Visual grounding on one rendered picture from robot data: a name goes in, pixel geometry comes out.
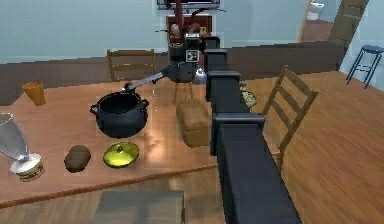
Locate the pale green plate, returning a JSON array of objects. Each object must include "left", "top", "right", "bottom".
[{"left": 241, "top": 89, "right": 258, "bottom": 108}]

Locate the orange cup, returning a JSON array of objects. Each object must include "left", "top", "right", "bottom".
[{"left": 21, "top": 80, "right": 47, "bottom": 107}]

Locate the black television set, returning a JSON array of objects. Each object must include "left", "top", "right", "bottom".
[{"left": 156, "top": 0, "right": 222, "bottom": 11}]

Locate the dark red cabinet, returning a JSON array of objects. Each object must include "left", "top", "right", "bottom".
[{"left": 166, "top": 14, "right": 214, "bottom": 51}]

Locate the grey-seated wooden chair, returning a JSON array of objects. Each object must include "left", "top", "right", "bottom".
[{"left": 94, "top": 189, "right": 186, "bottom": 224}]

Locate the yellow-green round lid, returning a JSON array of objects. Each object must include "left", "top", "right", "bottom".
[{"left": 102, "top": 141, "right": 140, "bottom": 169}]

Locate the clear glass cream-based vessel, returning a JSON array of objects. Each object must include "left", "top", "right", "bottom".
[{"left": 0, "top": 112, "right": 46, "bottom": 183}]

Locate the brown potato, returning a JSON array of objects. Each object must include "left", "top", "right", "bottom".
[{"left": 63, "top": 144, "right": 92, "bottom": 174}]

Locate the brown bread loaf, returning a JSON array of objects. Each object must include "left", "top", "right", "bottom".
[{"left": 175, "top": 99, "right": 213, "bottom": 148}]

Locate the white toilet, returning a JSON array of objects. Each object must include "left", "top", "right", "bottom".
[{"left": 306, "top": 1, "right": 325, "bottom": 22}]

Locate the wooden dining table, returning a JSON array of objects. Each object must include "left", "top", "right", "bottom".
[{"left": 0, "top": 71, "right": 282, "bottom": 210}]

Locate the blue stool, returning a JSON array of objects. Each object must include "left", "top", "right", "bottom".
[{"left": 345, "top": 44, "right": 384, "bottom": 90}]

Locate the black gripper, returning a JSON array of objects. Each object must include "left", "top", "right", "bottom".
[{"left": 122, "top": 43, "right": 200, "bottom": 93}]

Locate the olive-brown room door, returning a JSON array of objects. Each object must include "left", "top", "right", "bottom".
[{"left": 327, "top": 0, "right": 370, "bottom": 51}]

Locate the silver round-topped object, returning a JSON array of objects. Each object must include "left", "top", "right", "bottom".
[{"left": 192, "top": 67, "right": 208, "bottom": 86}]

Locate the black cooking pot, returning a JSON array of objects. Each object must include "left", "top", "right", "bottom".
[{"left": 89, "top": 91, "right": 150, "bottom": 139}]

